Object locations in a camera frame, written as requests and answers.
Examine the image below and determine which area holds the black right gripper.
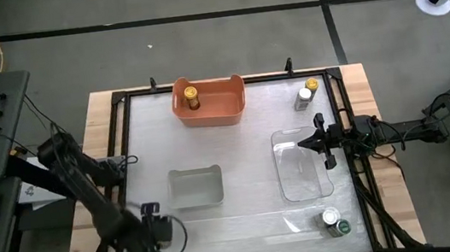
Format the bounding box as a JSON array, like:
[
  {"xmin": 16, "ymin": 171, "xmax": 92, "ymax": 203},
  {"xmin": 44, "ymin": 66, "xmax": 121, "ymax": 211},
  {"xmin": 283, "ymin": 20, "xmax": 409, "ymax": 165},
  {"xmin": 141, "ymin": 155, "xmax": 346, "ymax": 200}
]
[{"xmin": 294, "ymin": 108, "xmax": 359, "ymax": 174}]

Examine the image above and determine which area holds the yellow-lid jar with dark spice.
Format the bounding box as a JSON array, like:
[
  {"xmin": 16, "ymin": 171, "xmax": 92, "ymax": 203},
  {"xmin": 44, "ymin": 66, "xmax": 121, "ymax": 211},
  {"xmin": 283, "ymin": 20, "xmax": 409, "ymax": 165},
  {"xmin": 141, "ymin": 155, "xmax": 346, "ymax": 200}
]
[{"xmin": 183, "ymin": 85, "xmax": 202, "ymax": 113}]

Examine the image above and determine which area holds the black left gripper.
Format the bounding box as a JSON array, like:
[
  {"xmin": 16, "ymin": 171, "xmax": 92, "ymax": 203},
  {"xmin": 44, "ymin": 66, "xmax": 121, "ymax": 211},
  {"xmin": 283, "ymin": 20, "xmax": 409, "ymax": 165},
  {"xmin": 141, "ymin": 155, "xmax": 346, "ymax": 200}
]
[{"xmin": 138, "ymin": 199, "xmax": 177, "ymax": 252}]

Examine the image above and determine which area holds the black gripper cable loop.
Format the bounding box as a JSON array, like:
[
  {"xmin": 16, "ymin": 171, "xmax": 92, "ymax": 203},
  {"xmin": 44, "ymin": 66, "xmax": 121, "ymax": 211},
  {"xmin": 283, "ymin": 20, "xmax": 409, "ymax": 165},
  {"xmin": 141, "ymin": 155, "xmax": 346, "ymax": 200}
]
[{"xmin": 149, "ymin": 211, "xmax": 190, "ymax": 252}]

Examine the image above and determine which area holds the white paper sheet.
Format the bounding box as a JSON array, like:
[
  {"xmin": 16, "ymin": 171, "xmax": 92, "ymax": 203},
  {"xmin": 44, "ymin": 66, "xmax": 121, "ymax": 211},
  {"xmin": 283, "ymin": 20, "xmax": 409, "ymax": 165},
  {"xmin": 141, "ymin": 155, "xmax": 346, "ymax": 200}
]
[{"xmin": 11, "ymin": 153, "xmax": 69, "ymax": 214}]

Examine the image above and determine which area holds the green-lid spice jar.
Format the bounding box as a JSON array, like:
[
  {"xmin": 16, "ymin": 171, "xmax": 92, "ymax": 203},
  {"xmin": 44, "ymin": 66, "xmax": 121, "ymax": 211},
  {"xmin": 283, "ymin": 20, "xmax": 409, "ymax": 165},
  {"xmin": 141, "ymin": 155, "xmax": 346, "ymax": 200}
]
[{"xmin": 327, "ymin": 216, "xmax": 354, "ymax": 240}]

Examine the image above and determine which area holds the clear plastic bin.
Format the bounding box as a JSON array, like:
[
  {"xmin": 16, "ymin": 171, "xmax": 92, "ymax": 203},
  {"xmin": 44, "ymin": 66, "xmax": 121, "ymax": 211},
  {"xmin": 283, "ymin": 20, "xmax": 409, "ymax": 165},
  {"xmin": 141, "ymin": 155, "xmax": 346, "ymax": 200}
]
[{"xmin": 269, "ymin": 123, "xmax": 337, "ymax": 206}]

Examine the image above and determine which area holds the black table frame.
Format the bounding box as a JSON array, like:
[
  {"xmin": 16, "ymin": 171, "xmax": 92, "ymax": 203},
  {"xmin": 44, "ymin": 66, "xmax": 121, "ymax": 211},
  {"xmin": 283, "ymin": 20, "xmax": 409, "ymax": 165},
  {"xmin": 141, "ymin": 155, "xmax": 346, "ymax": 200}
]
[{"xmin": 74, "ymin": 54, "xmax": 426, "ymax": 252}]

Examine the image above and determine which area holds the orange plastic bin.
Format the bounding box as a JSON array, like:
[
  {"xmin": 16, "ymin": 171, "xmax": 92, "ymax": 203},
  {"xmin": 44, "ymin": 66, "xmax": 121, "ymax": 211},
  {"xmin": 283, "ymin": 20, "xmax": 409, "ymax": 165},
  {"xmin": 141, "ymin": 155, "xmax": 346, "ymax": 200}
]
[{"xmin": 167, "ymin": 69, "xmax": 250, "ymax": 134}]

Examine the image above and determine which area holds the white plastic bin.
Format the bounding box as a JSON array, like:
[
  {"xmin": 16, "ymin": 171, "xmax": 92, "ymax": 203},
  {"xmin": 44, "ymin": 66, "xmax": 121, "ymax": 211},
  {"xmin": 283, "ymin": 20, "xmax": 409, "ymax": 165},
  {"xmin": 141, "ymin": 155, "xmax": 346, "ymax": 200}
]
[{"xmin": 164, "ymin": 163, "xmax": 227, "ymax": 213}]

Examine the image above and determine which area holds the white-lid spice jar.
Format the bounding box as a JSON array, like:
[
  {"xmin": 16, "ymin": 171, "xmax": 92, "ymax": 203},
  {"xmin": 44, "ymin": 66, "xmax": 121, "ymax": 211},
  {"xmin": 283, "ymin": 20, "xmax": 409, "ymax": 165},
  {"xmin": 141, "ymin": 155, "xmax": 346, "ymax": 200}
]
[{"xmin": 291, "ymin": 86, "xmax": 315, "ymax": 113}]

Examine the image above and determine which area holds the silver-lid spice jar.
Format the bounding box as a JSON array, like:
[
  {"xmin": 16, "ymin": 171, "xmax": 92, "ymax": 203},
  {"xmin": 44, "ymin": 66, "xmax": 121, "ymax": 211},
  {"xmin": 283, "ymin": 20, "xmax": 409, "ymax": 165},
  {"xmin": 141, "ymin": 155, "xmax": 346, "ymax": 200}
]
[{"xmin": 318, "ymin": 205, "xmax": 343, "ymax": 230}]

